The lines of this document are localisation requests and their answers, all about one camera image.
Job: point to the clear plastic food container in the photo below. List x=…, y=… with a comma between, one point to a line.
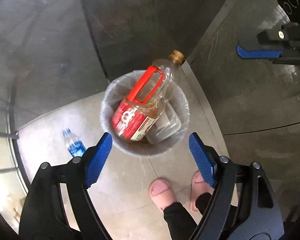
x=166, y=125

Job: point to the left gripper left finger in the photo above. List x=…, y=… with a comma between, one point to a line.
x=43, y=215

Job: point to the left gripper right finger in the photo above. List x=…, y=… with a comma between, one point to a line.
x=243, y=205

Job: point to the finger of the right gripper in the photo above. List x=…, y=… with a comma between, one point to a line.
x=288, y=56
x=286, y=36

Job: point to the oil bottle with red handle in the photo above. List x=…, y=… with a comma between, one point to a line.
x=145, y=99

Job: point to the white trash bin with liner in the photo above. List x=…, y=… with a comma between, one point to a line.
x=115, y=93

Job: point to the crushed clear water bottle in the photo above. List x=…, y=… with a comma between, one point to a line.
x=73, y=144

